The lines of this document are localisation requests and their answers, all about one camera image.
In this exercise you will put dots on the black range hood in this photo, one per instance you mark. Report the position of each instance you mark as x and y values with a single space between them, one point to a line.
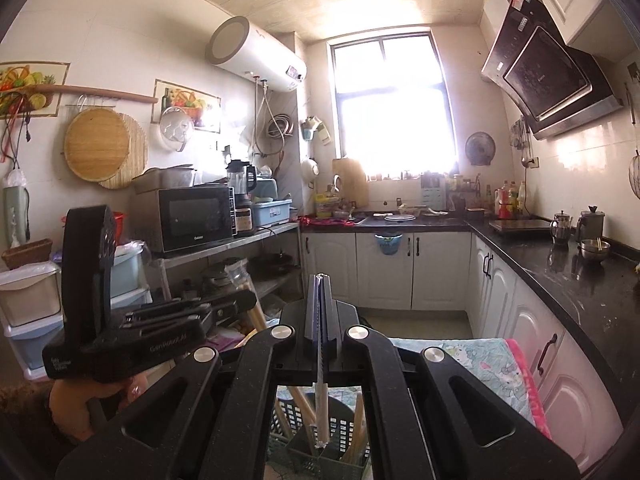
550 80

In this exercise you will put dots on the condiment bottles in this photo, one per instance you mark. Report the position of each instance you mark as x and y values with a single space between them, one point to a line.
510 200

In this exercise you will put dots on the steel trays on microwave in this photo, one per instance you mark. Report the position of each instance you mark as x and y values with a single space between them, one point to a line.
165 177

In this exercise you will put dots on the wooden rolling pin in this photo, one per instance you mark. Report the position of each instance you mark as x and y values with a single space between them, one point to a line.
100 92

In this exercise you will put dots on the blue plastic dish tray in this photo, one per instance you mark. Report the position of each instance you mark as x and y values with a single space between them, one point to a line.
272 212

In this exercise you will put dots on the white plastic drawer unit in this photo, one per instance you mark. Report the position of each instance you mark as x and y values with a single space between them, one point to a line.
27 305

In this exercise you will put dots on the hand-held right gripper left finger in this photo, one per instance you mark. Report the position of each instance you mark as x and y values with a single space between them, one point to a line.
313 320

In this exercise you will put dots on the person's left forearm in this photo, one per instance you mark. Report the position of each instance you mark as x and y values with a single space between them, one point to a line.
25 420

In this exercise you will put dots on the wooden cutting board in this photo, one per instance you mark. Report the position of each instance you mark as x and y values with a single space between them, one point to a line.
352 182

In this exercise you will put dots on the red plastic basin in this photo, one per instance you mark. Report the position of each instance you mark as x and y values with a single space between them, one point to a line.
119 227

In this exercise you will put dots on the steel pots under shelf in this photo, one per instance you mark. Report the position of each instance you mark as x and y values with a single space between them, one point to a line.
217 275

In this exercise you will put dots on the black blender jug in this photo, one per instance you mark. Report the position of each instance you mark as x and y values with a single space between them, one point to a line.
241 180

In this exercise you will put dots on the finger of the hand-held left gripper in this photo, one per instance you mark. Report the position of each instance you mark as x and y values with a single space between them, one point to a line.
230 305

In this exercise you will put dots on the green plastic utensil basket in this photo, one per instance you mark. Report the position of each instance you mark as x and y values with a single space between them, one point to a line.
292 460

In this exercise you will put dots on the group of bare wooden chopsticks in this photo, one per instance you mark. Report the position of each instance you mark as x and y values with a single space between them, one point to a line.
302 405

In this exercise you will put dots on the steel bowl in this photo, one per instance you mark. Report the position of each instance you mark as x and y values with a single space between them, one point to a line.
595 252

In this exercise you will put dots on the white water heater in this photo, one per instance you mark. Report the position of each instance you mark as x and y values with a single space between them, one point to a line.
250 52

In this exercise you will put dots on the large steel kettle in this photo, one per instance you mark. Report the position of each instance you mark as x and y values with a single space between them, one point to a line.
591 222

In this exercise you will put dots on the thin chopstick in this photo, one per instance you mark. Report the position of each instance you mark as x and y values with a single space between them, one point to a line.
321 410

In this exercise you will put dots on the wicker basket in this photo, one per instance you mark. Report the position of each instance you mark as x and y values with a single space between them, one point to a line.
27 255

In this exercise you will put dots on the kitchen window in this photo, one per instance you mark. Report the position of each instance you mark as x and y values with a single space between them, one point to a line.
395 110

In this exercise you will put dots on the pink blanket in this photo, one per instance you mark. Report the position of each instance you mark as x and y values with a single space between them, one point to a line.
525 385

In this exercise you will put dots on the round bamboo mat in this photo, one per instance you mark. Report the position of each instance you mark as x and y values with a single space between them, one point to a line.
139 155

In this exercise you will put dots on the blue hanging bag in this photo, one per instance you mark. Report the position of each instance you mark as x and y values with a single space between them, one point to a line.
389 244

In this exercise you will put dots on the blue seasoning box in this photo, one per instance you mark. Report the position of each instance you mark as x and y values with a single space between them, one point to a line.
434 192

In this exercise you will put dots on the cartoon cat printed blanket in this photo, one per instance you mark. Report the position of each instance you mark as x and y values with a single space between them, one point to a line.
450 365

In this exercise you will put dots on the black kitchen countertop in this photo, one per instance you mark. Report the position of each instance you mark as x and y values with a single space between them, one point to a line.
575 280

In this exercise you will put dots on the round wooden board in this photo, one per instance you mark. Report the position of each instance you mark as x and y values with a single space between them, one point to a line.
97 145

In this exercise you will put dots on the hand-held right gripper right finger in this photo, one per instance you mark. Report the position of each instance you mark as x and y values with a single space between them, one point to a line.
327 320

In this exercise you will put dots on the metal kitchen shelf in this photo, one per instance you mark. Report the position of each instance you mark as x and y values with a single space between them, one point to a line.
280 232

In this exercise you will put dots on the glass pot lid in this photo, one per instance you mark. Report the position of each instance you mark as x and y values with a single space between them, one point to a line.
176 127

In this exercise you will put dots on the wall exhaust fan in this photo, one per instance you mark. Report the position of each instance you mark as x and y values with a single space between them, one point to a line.
480 147

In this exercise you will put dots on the white lower kitchen cabinets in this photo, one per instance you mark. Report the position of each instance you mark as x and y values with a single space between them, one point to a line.
435 270

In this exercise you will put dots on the induction cooker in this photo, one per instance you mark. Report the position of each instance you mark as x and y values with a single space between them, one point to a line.
520 226

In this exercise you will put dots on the person's left hand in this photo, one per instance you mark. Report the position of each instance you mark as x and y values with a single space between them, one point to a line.
70 400

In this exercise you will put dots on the dark frying pan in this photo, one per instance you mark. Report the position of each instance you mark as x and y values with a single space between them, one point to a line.
272 264

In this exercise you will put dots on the fruit wall poster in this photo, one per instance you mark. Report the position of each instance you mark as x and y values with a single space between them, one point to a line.
195 100
30 85

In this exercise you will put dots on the black microwave oven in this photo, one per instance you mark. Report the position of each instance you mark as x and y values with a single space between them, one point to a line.
195 217

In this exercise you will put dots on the small steel kettle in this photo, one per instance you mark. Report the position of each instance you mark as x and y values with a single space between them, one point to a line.
561 229

